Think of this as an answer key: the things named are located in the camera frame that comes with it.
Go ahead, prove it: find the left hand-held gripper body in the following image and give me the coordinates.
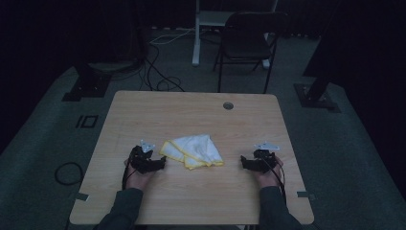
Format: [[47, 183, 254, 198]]
[[128, 139, 161, 175]]

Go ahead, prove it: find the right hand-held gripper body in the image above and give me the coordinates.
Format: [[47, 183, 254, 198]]
[[251, 141, 281, 174]]

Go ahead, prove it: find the white cloth with yellow edge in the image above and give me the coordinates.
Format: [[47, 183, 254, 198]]
[[159, 133, 225, 171]]

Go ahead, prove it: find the person's right hand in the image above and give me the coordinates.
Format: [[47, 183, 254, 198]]
[[255, 155, 285, 189]]

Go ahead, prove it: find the person's left hand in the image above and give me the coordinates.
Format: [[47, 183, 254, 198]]
[[124, 158, 155, 192]]

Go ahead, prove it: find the black stand base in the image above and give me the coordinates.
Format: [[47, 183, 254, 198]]
[[293, 63, 342, 114], [61, 62, 113, 103]]

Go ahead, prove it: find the round grey stand base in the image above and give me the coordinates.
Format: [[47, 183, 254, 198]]
[[87, 59, 142, 75]]

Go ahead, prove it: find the black folding chair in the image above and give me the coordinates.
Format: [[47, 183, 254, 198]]
[[213, 11, 290, 95]]

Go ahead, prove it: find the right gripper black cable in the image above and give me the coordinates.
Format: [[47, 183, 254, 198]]
[[266, 157, 288, 205]]

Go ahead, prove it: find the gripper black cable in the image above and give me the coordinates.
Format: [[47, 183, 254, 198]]
[[266, 157, 288, 205], [121, 152, 139, 192]]

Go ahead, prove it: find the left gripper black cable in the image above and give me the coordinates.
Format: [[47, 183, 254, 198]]
[[121, 152, 139, 192]]

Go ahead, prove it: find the black floor cable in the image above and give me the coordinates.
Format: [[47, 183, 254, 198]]
[[139, 41, 187, 93]]

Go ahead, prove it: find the white floor cable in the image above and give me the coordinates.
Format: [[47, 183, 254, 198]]
[[148, 27, 196, 46]]

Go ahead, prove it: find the white desk frame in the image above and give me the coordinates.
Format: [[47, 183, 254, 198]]
[[192, 0, 280, 70]]

